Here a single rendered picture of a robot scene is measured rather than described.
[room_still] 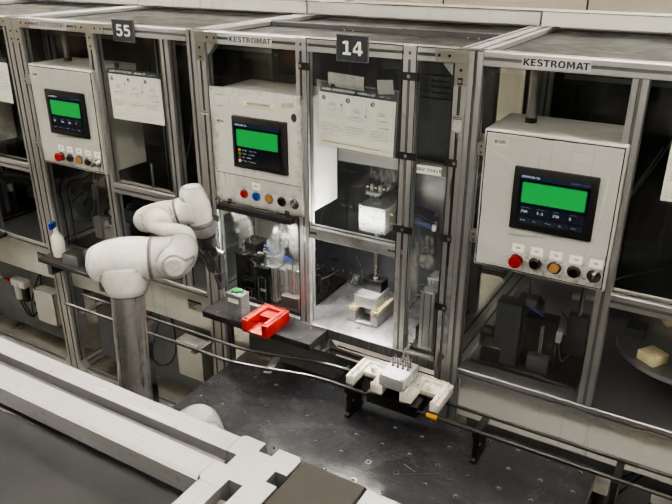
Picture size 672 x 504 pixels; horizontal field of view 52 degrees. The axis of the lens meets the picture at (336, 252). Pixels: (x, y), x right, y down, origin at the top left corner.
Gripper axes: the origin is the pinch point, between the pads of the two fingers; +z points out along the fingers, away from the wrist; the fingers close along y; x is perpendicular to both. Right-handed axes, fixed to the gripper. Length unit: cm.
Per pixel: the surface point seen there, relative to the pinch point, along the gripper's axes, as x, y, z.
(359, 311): -28, -44, 26
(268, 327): 4.1, -23.2, 16.4
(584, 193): -21, -140, -31
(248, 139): -18, -18, -53
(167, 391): -27, 101, 96
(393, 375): 4, -76, 29
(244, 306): -2.4, -6.7, 12.7
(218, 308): -3.5, 10.2, 16.4
